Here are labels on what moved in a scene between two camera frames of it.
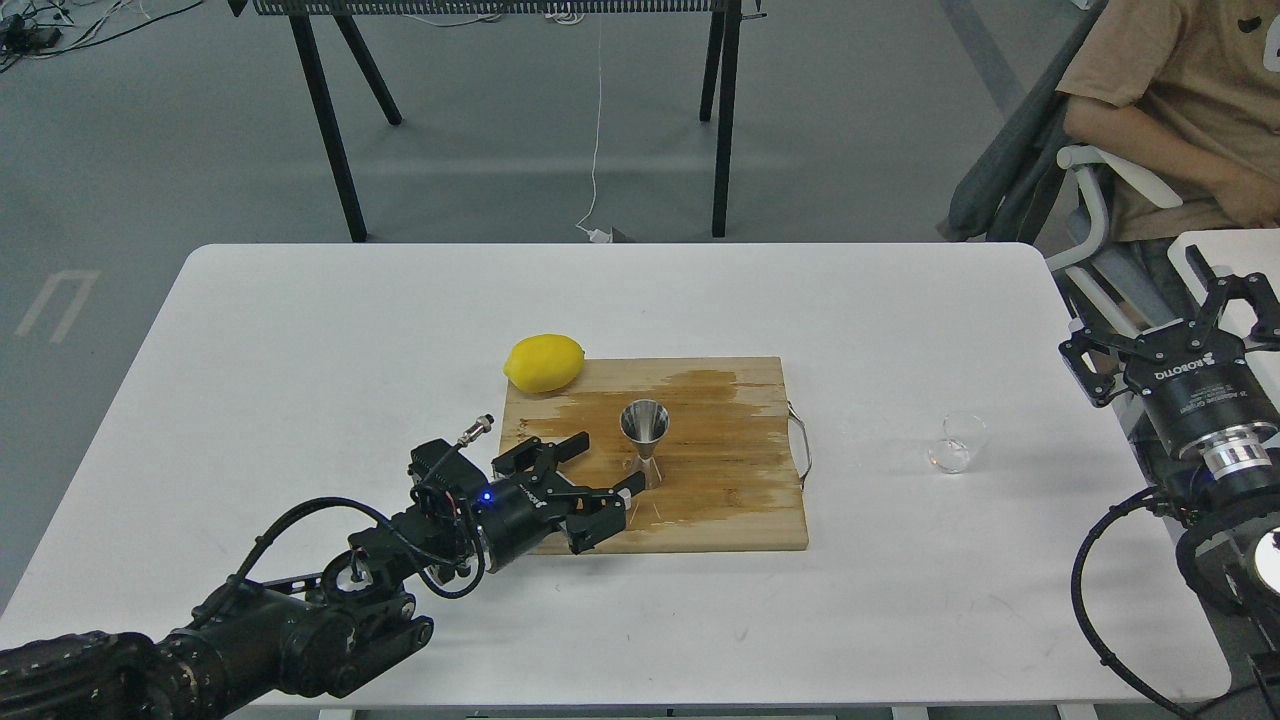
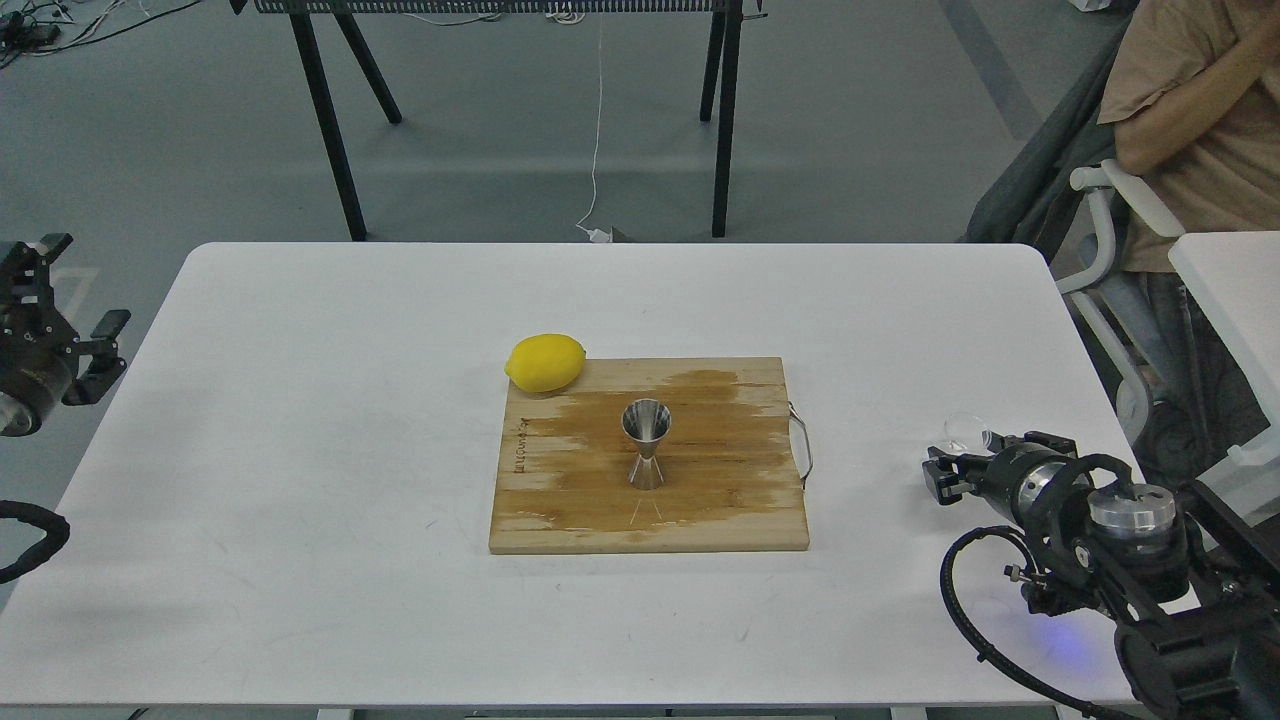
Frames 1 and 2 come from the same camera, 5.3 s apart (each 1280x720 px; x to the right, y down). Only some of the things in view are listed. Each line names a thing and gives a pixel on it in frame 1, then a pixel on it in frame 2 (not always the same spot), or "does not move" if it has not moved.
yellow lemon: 544,363 does not move
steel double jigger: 644,421 does not move
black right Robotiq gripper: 1199,382 -> 1033,477
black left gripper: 512,514 -> 38,348
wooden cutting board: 727,481 does not move
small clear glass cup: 961,432 does not move
